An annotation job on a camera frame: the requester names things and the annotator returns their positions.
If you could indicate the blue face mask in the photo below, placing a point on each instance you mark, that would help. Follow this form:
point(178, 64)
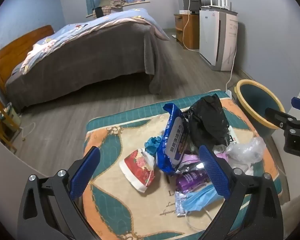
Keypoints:
point(200, 200)

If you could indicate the bed with grey blanket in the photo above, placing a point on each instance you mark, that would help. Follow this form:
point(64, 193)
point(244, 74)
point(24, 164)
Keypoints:
point(95, 55)

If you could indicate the white router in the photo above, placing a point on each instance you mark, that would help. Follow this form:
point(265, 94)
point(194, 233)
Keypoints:
point(215, 5)

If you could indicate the purple bottle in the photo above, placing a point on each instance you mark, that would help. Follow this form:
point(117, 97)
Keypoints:
point(190, 178)

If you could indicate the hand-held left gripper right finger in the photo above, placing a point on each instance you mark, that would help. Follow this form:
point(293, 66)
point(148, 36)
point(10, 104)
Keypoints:
point(215, 172)

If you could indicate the blue floral duvet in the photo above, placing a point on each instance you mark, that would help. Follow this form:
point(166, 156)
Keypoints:
point(90, 23)

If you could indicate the red floral paper cup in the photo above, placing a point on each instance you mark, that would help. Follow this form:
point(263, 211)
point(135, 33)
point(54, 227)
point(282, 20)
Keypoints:
point(137, 166)

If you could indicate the wooden cabinet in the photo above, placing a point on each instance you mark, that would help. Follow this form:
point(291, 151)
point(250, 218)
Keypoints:
point(190, 30)

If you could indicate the teal wrapper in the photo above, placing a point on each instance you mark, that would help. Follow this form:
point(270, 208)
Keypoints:
point(152, 143)

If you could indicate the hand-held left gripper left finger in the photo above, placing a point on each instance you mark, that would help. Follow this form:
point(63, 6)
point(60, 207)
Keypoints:
point(85, 172)

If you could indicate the white box on cabinet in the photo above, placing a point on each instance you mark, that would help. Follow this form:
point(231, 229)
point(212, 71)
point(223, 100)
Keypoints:
point(185, 11)

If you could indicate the white air purifier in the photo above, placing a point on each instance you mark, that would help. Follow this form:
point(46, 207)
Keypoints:
point(212, 37)

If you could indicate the printed horse mat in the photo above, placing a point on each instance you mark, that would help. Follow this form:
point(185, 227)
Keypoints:
point(120, 200)

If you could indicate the wooden nightstand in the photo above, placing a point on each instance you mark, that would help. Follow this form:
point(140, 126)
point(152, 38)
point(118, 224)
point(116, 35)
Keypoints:
point(2, 125)

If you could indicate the clear blister pack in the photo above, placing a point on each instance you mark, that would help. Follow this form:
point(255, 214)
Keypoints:
point(180, 205)

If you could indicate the wooden windowsill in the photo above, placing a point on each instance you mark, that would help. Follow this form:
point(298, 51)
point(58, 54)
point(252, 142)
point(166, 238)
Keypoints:
point(137, 3)

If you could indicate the clear plastic bag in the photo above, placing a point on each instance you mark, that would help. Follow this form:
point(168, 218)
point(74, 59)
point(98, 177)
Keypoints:
point(247, 150)

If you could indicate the black object on windowsill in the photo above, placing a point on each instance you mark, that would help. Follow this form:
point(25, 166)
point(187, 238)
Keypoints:
point(99, 12)

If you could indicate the white barcode box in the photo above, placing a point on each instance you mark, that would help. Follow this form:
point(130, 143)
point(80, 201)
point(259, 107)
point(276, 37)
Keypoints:
point(233, 135)

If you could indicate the plaid clothes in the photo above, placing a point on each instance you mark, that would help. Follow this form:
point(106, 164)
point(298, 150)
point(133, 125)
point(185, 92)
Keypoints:
point(115, 5)

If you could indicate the teal bin with yellow rim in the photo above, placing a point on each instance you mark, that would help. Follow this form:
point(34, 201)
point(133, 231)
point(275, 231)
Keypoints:
point(255, 100)

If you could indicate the wooden bed headboard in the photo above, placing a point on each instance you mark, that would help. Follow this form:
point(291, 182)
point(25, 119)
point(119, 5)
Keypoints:
point(12, 52)

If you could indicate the black plastic bag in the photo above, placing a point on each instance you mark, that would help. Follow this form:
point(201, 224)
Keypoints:
point(210, 120)

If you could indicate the blue wet wipes packet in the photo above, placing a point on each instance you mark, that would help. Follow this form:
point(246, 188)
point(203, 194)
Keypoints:
point(175, 140)

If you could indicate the white power strip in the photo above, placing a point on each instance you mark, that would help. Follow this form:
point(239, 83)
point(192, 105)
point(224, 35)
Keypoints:
point(228, 93)

